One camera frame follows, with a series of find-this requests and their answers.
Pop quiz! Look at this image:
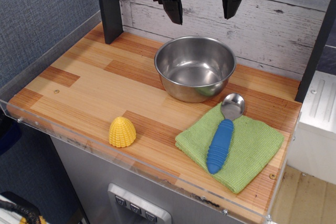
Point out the stainless steel bowl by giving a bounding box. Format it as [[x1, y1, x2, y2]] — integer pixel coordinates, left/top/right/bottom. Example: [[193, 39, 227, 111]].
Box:
[[154, 36, 236, 103]]

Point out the green folded cloth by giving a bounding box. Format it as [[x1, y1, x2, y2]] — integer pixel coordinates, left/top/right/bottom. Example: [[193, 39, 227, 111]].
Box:
[[175, 104, 284, 194]]

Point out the yellow toy corn piece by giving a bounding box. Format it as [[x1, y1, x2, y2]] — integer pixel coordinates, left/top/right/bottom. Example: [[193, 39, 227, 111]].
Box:
[[108, 116, 137, 148]]

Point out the white aluminium ledge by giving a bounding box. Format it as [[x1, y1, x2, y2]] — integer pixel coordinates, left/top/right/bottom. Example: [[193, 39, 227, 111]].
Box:
[[300, 71, 335, 133]]

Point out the clear acrylic table guard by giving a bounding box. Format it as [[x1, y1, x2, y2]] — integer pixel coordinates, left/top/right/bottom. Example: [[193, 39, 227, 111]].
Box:
[[1, 14, 301, 223]]

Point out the silver cabinet with button panel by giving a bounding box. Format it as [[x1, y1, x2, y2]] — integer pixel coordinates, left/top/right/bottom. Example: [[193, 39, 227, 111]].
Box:
[[51, 137, 237, 223]]

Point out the yellow object bottom left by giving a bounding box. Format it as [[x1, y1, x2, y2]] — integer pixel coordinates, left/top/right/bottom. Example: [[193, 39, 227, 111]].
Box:
[[19, 216, 48, 224]]

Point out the blue handled metal spoon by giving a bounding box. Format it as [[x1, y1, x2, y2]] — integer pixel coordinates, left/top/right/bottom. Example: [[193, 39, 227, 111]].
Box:
[[206, 93, 245, 174]]

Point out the dark vertical post right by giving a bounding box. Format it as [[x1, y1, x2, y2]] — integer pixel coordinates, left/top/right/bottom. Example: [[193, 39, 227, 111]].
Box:
[[295, 0, 335, 103]]

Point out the black braided cable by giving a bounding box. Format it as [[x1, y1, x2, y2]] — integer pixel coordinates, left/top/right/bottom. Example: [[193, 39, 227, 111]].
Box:
[[0, 199, 40, 224]]

